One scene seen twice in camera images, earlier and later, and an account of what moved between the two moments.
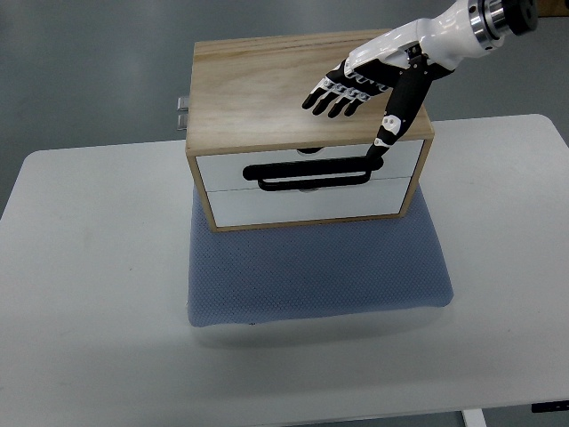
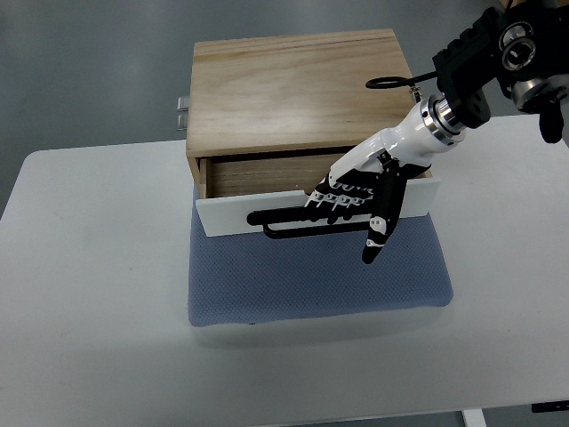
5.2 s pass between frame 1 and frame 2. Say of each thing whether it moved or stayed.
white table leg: stayed
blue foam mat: stayed
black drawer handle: moved
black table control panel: stayed
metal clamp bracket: stayed
